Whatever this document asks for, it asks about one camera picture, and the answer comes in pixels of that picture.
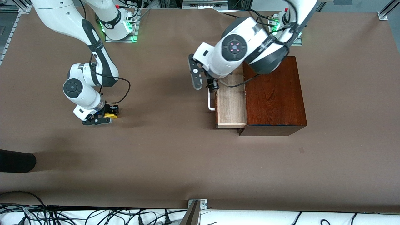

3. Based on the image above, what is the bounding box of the aluminium profile with bracket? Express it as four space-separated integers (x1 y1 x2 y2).
179 199 208 225

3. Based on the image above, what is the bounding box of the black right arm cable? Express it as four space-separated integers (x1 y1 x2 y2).
89 54 131 105

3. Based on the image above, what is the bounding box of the grey electronics box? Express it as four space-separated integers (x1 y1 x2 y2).
182 0 228 9

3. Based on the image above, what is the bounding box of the long black table cable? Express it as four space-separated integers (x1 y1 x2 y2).
218 11 247 20

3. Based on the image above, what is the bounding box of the large black looped cable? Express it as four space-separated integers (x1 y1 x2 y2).
0 191 48 217

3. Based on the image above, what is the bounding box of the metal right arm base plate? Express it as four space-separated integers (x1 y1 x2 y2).
104 9 138 43

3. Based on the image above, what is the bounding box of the aluminium frame rail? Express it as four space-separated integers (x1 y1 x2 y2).
0 0 32 67

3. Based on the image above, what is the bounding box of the brown paper table cover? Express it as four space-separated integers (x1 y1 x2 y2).
0 7 400 213

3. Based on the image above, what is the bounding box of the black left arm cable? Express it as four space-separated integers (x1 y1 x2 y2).
218 0 302 88

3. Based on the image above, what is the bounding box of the aluminium corner profile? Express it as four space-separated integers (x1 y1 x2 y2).
377 0 400 21

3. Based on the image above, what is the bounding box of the short black table cable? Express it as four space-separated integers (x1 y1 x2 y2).
247 8 273 20

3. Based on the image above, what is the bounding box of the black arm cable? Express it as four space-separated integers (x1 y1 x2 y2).
89 54 131 105
218 0 302 88

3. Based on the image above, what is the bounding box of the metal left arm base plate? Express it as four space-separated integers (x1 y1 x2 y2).
270 14 303 46

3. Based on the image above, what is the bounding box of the dark brown wooden cabinet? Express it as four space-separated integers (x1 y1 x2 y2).
239 56 308 137

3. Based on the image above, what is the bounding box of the black cylinder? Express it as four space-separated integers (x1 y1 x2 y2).
0 149 37 173

